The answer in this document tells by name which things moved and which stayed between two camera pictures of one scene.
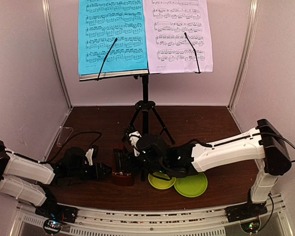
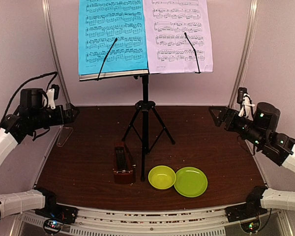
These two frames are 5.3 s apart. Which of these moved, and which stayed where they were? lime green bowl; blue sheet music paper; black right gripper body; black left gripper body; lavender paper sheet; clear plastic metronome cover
Moved: black right gripper body; black left gripper body
Stayed: blue sheet music paper; lavender paper sheet; clear plastic metronome cover; lime green bowl
